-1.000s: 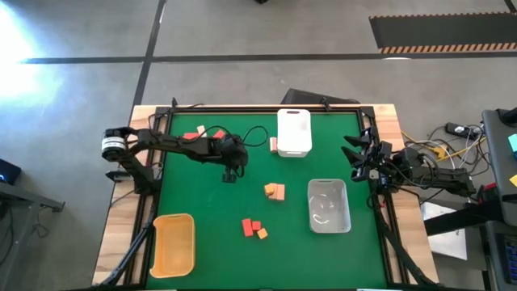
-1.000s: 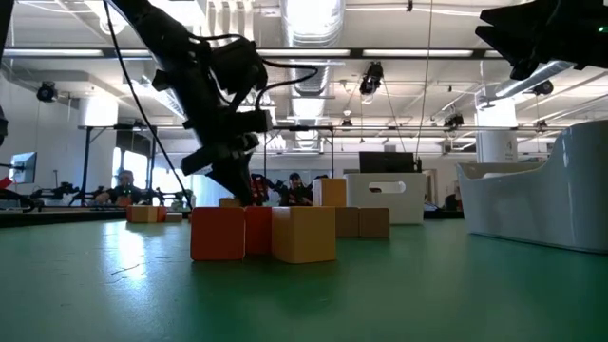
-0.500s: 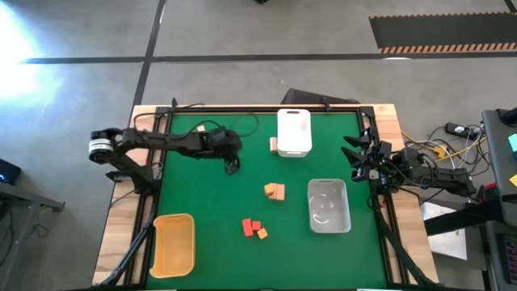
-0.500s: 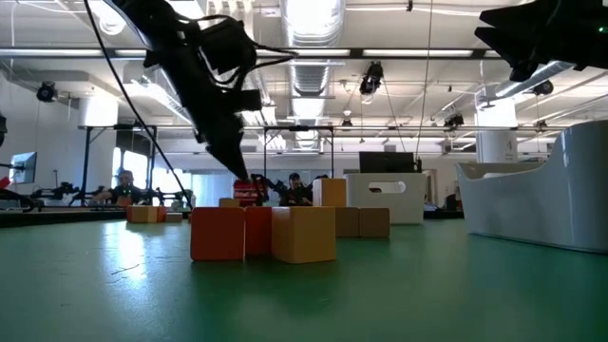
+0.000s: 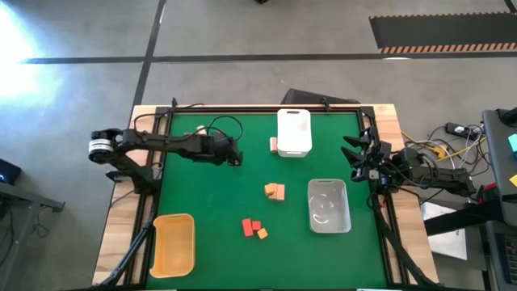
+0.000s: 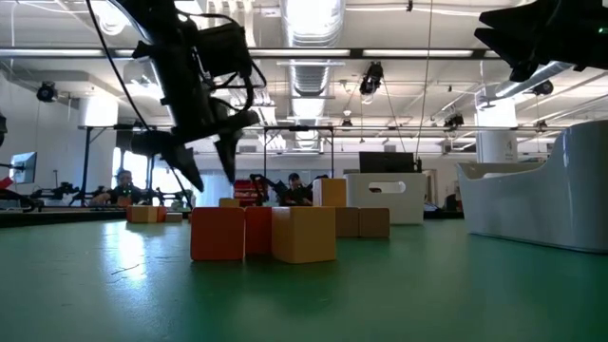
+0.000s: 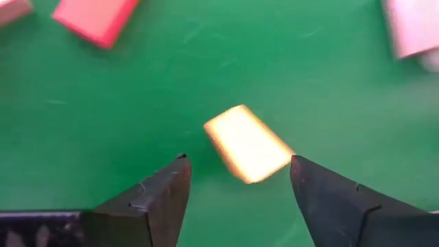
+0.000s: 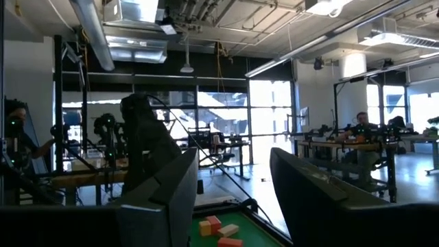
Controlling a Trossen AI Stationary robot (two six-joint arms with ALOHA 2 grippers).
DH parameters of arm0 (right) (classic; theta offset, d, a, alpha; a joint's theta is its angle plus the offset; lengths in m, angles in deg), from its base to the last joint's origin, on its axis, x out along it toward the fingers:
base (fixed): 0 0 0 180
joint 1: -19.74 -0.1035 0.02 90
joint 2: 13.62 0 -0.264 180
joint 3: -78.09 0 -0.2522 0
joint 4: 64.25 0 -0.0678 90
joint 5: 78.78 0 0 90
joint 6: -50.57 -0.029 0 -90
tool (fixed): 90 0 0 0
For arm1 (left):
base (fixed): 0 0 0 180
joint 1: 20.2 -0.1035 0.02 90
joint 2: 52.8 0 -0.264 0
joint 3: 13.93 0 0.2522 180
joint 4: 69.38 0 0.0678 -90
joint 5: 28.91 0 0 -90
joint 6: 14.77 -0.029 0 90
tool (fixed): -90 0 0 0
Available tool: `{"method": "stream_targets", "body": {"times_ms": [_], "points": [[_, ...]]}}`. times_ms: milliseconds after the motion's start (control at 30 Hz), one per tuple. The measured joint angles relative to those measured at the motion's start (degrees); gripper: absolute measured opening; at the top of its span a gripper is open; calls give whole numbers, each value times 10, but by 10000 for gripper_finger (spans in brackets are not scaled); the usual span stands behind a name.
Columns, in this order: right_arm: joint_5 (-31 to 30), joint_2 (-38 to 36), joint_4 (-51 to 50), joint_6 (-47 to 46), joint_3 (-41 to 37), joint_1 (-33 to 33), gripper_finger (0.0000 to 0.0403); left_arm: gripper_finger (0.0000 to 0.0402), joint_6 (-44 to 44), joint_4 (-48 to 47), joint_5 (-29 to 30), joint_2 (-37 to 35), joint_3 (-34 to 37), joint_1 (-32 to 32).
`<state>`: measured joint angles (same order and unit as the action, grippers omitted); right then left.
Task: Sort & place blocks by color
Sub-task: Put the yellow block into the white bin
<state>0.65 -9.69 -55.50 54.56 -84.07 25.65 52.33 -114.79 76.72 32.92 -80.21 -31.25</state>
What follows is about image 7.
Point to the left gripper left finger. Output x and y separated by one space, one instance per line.
154 212

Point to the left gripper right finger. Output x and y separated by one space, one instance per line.
343 219

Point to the yellow rectangular wooden block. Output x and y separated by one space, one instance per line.
247 144

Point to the natural wooden block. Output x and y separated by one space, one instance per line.
411 27

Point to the green table mat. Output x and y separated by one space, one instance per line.
308 103

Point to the red long wooden block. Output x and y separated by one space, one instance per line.
96 19

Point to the salmon tan wooden block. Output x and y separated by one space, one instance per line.
12 8

